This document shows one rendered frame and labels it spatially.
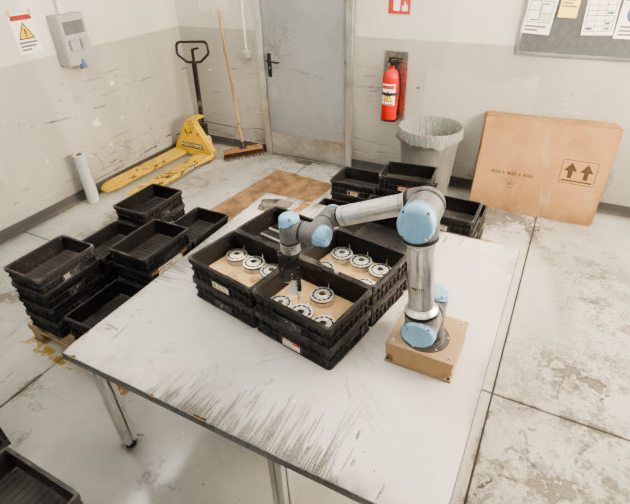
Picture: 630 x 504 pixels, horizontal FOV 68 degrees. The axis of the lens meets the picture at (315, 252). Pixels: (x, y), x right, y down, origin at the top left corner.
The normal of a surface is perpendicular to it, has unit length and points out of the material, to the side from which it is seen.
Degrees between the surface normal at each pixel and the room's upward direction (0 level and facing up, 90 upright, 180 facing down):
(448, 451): 0
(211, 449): 0
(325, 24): 90
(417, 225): 81
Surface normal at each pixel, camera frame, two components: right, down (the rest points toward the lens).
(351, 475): -0.03, -0.83
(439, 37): -0.46, 0.51
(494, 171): -0.44, 0.30
